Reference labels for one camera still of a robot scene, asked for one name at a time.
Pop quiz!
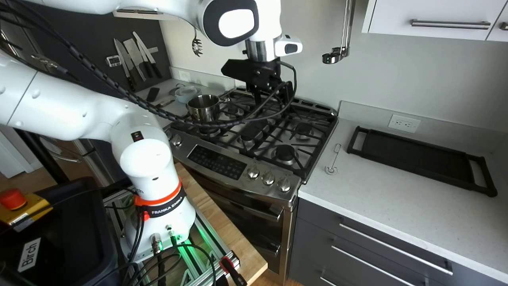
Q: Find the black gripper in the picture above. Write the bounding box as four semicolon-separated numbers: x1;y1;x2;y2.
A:
245;59;295;107

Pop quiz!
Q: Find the wooden table top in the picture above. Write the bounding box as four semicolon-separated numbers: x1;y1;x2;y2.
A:
172;162;269;286

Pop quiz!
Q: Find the small steel pot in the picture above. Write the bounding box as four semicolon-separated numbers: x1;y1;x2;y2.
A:
185;94;222;128

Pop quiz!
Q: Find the stainless steel gas stove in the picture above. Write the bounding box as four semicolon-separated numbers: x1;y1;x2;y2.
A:
163;86;339;285

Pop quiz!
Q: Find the hanging metal slotted spoon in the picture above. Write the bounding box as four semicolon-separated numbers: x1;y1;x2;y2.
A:
190;29;204;59

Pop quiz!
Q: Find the clear glass bowl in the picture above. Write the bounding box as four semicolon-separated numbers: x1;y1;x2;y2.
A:
172;85;199;105

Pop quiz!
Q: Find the black phone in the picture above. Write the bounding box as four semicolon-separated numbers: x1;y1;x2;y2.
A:
144;86;161;105

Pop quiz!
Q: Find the black rectangular griddle tray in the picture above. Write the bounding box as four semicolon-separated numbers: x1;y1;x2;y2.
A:
345;124;498;199

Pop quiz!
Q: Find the dark grey drawer cabinet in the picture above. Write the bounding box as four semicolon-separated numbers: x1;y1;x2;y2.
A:
287;197;508;286

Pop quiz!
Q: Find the magnetic knife strip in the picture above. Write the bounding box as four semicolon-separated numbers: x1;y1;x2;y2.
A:
104;46;160;69

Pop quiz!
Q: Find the red and black plug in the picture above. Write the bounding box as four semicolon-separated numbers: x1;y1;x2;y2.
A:
218;253;247;286

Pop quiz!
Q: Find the black stand leg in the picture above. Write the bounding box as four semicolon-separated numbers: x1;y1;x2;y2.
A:
4;126;71;188

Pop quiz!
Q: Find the black box with white label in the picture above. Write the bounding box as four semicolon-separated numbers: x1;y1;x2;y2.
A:
0;178;122;286

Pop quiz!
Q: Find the red emergency stop yellow box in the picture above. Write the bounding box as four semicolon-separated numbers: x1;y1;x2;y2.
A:
0;188;53;231

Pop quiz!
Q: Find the hanging cord with dark clip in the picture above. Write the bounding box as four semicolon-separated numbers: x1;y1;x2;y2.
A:
320;0;356;67

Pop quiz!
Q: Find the thin wire utensil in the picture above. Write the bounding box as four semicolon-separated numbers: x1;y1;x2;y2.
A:
322;142;342;177

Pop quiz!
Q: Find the black handled utensil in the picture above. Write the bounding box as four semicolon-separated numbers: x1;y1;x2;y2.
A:
149;99;176;115

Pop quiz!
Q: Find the white wall outlet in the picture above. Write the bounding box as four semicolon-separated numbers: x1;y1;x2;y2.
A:
387;113;422;134

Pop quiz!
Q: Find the kitchen knife black handle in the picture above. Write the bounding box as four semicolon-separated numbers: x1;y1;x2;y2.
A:
123;37;149;83
131;31;163;80
112;39;137;93

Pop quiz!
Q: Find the small cabinet handle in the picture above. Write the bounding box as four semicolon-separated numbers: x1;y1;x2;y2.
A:
117;8;161;16

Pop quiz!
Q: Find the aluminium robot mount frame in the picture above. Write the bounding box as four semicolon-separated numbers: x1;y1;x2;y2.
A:
101;189;247;286

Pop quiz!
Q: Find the large white wall cabinet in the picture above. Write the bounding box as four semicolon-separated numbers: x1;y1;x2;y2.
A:
361;0;508;45

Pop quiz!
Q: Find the black base cable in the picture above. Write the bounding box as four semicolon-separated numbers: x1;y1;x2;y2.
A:
117;209;160;286

